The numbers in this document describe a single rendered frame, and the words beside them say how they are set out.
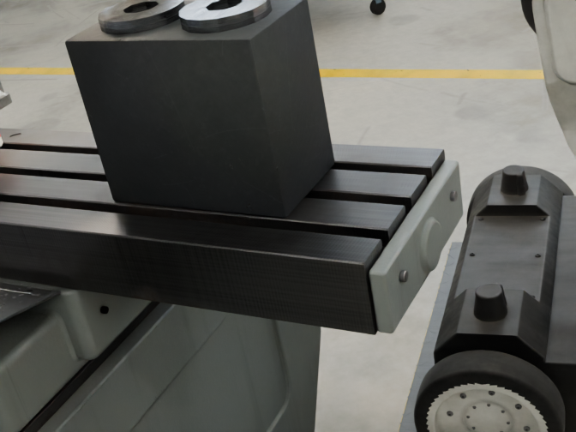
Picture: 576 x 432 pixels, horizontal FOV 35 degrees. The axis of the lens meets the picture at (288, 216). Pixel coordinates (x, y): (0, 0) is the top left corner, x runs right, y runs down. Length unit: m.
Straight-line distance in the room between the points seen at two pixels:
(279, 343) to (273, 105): 0.72
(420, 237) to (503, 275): 0.53
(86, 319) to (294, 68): 0.38
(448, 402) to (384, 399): 0.83
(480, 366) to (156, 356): 0.42
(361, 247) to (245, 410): 0.67
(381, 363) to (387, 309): 1.37
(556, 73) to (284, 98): 0.43
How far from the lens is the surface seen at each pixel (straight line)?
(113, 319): 1.09
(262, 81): 0.84
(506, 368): 1.22
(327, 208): 0.90
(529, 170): 1.67
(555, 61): 1.18
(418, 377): 1.52
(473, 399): 1.26
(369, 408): 2.08
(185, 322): 1.25
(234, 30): 0.85
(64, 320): 1.06
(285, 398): 1.56
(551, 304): 1.37
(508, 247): 1.46
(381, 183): 0.93
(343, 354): 2.24
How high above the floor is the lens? 1.37
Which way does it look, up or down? 29 degrees down
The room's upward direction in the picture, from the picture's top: 11 degrees counter-clockwise
